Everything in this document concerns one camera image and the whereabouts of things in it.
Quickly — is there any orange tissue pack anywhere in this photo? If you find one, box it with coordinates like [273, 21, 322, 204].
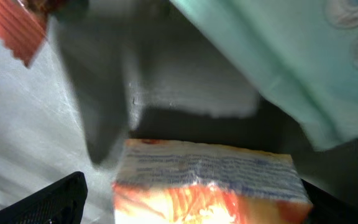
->
[112, 139, 313, 224]

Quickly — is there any red Top chocolate bar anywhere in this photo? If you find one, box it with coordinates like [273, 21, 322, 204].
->
[0, 0, 68, 68]

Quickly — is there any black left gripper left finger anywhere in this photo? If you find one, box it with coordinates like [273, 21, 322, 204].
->
[0, 171, 88, 224]

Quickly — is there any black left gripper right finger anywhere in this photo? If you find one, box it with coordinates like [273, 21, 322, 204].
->
[302, 179, 358, 224]

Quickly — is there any teal wet wipes pack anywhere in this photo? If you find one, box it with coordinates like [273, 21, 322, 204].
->
[173, 0, 358, 151]

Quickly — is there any grey plastic mesh basket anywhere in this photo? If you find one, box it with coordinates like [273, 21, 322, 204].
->
[0, 1, 358, 223]

